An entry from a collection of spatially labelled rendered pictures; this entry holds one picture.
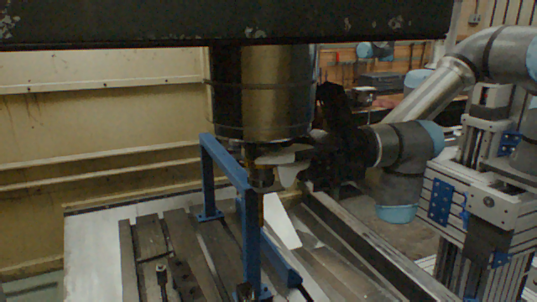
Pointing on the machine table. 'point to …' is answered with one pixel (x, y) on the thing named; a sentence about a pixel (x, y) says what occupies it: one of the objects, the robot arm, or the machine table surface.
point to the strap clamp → (243, 291)
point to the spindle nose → (260, 91)
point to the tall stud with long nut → (162, 280)
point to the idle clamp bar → (182, 282)
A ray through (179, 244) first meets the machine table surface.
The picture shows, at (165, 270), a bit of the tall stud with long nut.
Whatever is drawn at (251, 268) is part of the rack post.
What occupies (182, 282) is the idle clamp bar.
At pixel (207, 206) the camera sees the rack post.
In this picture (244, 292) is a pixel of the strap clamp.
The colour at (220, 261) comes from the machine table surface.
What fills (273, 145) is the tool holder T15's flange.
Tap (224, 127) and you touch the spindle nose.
